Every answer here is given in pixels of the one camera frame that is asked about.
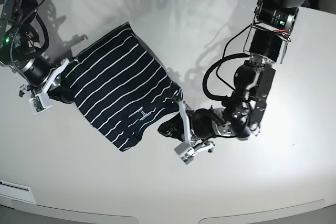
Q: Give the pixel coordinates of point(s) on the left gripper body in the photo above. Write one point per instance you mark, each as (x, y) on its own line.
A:
(209, 123)

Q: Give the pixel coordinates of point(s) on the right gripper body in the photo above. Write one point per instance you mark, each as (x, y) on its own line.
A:
(37, 70)

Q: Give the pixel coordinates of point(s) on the navy white striped T-shirt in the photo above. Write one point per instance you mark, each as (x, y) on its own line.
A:
(120, 88)

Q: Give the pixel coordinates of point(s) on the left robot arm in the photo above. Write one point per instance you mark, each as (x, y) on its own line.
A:
(242, 112)

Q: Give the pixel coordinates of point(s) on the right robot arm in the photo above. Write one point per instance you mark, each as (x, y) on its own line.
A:
(24, 41)

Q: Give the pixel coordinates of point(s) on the white label sticker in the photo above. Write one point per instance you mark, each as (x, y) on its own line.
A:
(17, 192)

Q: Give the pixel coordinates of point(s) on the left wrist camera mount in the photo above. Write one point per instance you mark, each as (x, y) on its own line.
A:
(188, 147)

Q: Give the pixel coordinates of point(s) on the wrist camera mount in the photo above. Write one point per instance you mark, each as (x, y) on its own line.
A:
(39, 99)
(188, 147)

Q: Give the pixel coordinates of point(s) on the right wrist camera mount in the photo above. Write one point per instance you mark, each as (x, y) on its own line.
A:
(39, 99)

